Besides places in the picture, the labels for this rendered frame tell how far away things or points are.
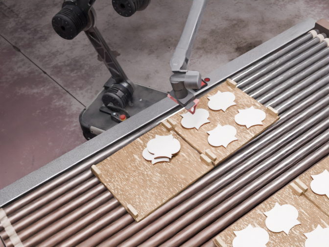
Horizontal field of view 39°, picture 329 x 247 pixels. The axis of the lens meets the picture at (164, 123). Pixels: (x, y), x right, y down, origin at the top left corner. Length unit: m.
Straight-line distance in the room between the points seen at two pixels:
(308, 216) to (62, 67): 2.76
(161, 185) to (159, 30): 2.57
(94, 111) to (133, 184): 1.39
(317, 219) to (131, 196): 0.74
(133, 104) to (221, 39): 1.26
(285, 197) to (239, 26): 2.64
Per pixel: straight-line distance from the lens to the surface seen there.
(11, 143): 3.63
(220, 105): 2.24
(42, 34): 4.58
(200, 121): 2.16
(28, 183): 2.13
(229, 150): 2.07
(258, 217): 1.88
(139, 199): 1.93
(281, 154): 2.10
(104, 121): 3.22
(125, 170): 2.03
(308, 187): 1.99
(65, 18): 2.93
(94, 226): 1.92
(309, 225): 1.89
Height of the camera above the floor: 2.53
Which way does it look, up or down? 47 degrees down
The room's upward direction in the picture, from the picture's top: 6 degrees counter-clockwise
